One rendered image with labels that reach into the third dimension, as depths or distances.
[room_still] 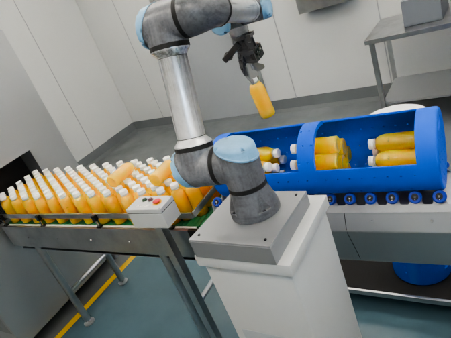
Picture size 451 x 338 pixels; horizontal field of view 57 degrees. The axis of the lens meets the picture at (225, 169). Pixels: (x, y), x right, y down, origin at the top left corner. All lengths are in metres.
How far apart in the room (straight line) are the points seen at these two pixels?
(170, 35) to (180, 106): 0.19
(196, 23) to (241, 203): 0.50
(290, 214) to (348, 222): 0.51
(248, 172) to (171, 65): 0.37
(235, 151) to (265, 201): 0.17
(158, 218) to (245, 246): 0.72
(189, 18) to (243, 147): 0.37
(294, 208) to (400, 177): 0.43
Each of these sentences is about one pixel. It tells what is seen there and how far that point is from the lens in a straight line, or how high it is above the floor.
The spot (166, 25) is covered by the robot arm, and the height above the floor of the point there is 1.78.
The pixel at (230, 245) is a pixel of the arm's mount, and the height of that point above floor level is 1.21.
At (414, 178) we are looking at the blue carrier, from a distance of 1.49.
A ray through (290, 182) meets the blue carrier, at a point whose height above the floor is 1.07.
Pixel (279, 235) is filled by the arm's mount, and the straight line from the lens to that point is 1.12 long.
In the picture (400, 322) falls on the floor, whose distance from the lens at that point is 2.45.
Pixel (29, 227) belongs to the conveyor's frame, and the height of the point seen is 0.89.
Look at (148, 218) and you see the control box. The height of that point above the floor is 1.05.
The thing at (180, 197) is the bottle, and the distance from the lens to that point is 1.91.
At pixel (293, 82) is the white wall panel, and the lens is 5.34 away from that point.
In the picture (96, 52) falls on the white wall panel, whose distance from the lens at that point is 6.95.
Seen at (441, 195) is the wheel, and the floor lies 0.97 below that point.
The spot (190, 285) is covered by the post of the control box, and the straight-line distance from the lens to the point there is 2.05.
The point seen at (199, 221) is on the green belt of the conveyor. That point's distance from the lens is 1.93.
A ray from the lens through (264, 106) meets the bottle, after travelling 1.80.
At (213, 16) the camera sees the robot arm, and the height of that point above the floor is 1.75.
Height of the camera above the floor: 1.86
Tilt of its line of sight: 25 degrees down
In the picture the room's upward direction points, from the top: 21 degrees counter-clockwise
